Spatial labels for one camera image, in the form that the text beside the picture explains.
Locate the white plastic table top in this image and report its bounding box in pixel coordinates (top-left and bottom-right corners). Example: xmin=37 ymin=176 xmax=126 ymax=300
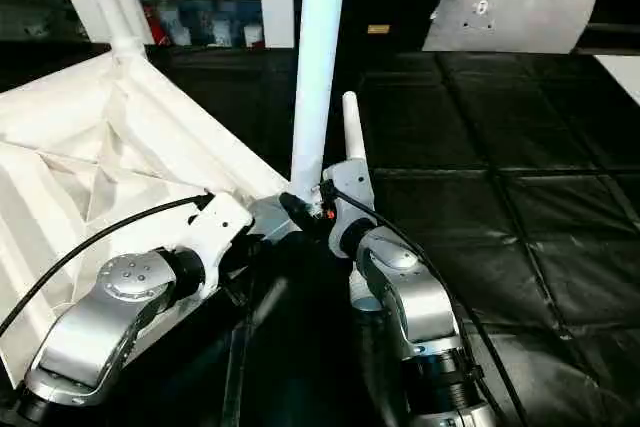
xmin=0 ymin=41 xmax=306 ymax=391

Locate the black work mat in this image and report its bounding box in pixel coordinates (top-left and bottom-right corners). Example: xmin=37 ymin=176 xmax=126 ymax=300
xmin=0 ymin=39 xmax=640 ymax=427

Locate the red box in cabinet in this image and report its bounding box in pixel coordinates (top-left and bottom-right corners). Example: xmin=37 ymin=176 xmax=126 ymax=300
xmin=144 ymin=4 xmax=166 ymax=43

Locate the white flat board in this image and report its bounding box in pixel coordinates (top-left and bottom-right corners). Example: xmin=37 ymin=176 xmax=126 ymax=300
xmin=594 ymin=54 xmax=640 ymax=106

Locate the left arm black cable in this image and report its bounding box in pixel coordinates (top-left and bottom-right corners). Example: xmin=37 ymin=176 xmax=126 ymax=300
xmin=0 ymin=191 xmax=216 ymax=338

